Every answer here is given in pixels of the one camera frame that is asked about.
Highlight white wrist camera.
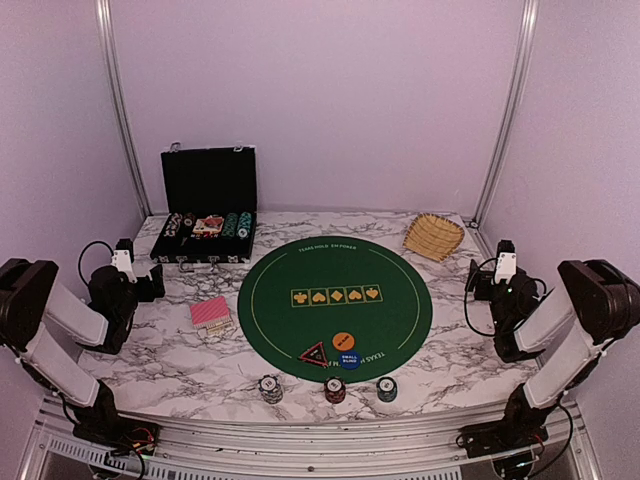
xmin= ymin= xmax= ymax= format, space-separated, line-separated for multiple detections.
xmin=111 ymin=238 xmax=137 ymax=283
xmin=493 ymin=239 xmax=517 ymax=284

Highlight green chips row in case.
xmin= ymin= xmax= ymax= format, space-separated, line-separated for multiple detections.
xmin=221 ymin=212 xmax=239 ymax=239

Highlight round green poker mat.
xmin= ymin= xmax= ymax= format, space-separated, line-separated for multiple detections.
xmin=237 ymin=236 xmax=434 ymax=383

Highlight black poker chip case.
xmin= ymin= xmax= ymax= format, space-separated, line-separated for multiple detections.
xmin=150 ymin=146 xmax=258 ymax=266

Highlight red playing card deck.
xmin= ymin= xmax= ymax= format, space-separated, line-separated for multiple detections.
xmin=189 ymin=296 xmax=234 ymax=336

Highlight black triangular dealer button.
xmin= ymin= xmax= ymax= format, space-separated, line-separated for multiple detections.
xmin=298 ymin=341 xmax=328 ymax=368

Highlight orange big blind button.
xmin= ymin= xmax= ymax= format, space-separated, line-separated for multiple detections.
xmin=332 ymin=332 xmax=356 ymax=352

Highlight teal chips row in case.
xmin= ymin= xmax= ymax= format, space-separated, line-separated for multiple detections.
xmin=236 ymin=212 xmax=252 ymax=239

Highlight blue small blind button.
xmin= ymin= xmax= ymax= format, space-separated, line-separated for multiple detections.
xmin=338 ymin=351 xmax=362 ymax=370

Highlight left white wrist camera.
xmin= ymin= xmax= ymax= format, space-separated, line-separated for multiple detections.
xmin=111 ymin=238 xmax=137 ymax=283

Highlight card deck in case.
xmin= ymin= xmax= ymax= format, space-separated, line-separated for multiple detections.
xmin=192 ymin=215 xmax=224 ymax=238

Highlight right aluminium frame post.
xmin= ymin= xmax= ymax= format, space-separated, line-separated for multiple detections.
xmin=470 ymin=0 xmax=540 ymax=229

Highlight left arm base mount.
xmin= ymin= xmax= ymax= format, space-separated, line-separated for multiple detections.
xmin=73 ymin=418 xmax=160 ymax=455

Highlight teal chip stack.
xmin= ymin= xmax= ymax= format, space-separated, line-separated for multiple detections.
xmin=376 ymin=376 xmax=398 ymax=403

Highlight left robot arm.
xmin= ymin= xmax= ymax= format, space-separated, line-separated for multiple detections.
xmin=1 ymin=258 xmax=160 ymax=448

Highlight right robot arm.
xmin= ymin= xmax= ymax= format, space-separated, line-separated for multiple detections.
xmin=460 ymin=255 xmax=639 ymax=456

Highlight brown chips in case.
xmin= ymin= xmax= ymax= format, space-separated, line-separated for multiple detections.
xmin=182 ymin=213 xmax=196 ymax=228

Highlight beige blue chips in case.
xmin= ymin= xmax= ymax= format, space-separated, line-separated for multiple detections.
xmin=162 ymin=213 xmax=183 ymax=238

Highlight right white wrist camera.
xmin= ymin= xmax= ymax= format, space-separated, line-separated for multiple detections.
xmin=493 ymin=239 xmax=517 ymax=284

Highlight red black chip stack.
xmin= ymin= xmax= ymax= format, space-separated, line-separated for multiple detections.
xmin=324 ymin=377 xmax=346 ymax=404

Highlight woven bamboo tray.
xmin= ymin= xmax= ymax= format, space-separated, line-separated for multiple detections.
xmin=403 ymin=213 xmax=465 ymax=262

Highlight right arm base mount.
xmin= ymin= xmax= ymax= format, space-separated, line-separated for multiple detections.
xmin=456 ymin=421 xmax=549 ymax=458

